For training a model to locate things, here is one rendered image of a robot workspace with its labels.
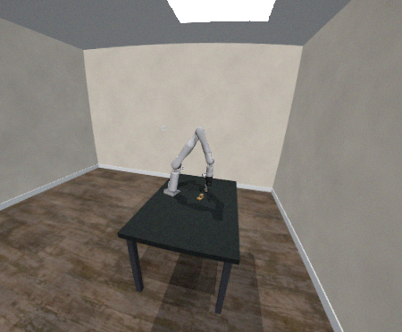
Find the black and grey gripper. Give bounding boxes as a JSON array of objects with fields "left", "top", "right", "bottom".
[{"left": 202, "top": 172, "right": 213, "bottom": 192}]

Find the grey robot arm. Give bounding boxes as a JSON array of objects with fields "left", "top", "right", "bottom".
[{"left": 167, "top": 127, "right": 214, "bottom": 192}]

